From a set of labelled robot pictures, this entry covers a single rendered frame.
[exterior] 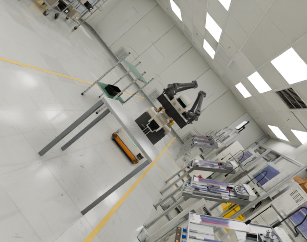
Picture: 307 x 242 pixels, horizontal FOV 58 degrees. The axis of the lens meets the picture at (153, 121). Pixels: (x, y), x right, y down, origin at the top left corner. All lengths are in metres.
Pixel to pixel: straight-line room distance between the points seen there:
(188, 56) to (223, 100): 2.39
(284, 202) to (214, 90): 9.02
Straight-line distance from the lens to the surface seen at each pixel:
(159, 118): 4.46
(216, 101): 12.14
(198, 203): 3.14
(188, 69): 12.25
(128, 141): 4.50
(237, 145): 8.13
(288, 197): 3.58
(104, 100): 2.46
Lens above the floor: 1.34
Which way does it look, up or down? 8 degrees down
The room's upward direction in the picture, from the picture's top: 51 degrees clockwise
